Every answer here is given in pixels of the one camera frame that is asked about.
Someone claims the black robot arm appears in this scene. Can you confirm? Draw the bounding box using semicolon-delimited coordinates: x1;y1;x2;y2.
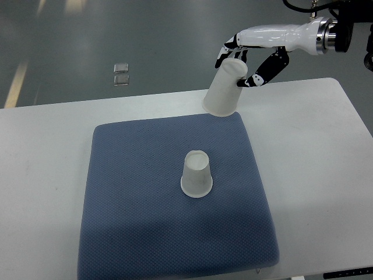
215;1;372;88

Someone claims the blue grey cushion mat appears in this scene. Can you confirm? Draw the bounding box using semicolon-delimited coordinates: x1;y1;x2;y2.
78;113;279;279

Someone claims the white paper cup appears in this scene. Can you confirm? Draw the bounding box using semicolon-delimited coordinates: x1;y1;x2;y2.
202;58;248;117
180;150;213;198

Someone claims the lower metal floor plate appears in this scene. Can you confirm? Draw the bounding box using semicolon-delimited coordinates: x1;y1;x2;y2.
114;74;129;86

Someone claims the metal floor plate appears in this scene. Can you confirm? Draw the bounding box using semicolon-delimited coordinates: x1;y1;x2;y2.
114;74;129;86
114;62;129;73

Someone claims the upper metal floor plate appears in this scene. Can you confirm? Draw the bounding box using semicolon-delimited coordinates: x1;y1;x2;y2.
114;62;129;73

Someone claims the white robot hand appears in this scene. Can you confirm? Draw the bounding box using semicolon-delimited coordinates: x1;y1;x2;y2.
214;17;332;88

